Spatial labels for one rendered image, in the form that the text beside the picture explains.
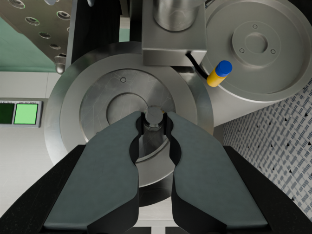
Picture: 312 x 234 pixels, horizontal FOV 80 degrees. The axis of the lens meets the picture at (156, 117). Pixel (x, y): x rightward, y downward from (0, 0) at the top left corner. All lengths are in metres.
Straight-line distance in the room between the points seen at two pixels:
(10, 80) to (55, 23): 3.28
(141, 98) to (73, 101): 0.06
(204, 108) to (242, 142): 0.20
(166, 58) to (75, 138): 0.10
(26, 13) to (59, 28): 0.06
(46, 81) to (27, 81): 0.29
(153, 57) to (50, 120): 0.10
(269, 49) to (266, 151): 0.14
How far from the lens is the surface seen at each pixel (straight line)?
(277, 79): 0.22
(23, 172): 0.58
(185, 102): 0.16
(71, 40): 0.21
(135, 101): 0.15
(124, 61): 0.17
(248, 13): 0.24
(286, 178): 0.27
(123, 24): 0.64
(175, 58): 0.16
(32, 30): 0.50
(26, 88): 3.53
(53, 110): 0.18
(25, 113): 0.59
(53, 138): 0.18
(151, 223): 0.52
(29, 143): 0.58
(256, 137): 0.32
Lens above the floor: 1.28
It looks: 11 degrees down
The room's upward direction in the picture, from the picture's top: 180 degrees counter-clockwise
